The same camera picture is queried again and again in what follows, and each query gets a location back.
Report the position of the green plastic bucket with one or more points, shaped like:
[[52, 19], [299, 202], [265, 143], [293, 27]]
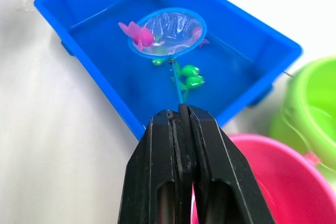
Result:
[[302, 90]]

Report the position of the green toy fish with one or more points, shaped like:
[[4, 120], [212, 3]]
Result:
[[195, 81], [157, 62], [190, 70]]

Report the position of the pink plastic bucket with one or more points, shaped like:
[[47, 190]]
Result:
[[275, 182]]

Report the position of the pink toy fish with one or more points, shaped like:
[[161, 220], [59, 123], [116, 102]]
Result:
[[204, 42], [140, 35]]

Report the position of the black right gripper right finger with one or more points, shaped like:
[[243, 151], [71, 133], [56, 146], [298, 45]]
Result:
[[225, 176]]

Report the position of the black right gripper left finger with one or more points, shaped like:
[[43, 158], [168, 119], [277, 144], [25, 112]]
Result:
[[149, 169]]

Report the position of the blue plastic tub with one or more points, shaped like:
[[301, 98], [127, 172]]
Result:
[[105, 77]]

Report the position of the blue fishing net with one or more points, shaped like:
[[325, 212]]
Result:
[[173, 28]]

